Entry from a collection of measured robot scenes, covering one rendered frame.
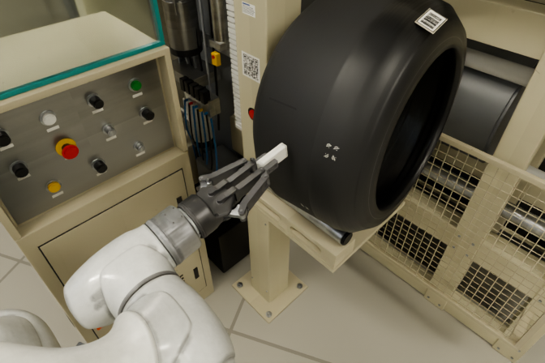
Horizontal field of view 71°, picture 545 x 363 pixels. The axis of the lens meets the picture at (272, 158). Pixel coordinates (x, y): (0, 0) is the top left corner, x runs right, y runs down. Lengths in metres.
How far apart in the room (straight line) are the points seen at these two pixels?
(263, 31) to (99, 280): 0.69
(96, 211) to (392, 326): 1.38
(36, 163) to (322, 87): 0.78
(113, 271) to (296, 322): 1.39
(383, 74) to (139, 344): 0.55
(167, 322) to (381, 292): 1.62
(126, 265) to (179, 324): 0.14
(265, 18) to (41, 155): 0.68
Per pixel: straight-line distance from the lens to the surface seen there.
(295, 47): 0.79
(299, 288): 1.99
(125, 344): 0.52
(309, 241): 1.14
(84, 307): 0.64
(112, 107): 1.17
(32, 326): 0.97
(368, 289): 2.06
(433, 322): 2.06
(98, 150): 1.22
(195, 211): 0.65
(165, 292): 0.56
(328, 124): 0.71
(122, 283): 0.60
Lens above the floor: 1.72
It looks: 41 degrees down
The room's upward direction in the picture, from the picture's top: straight up
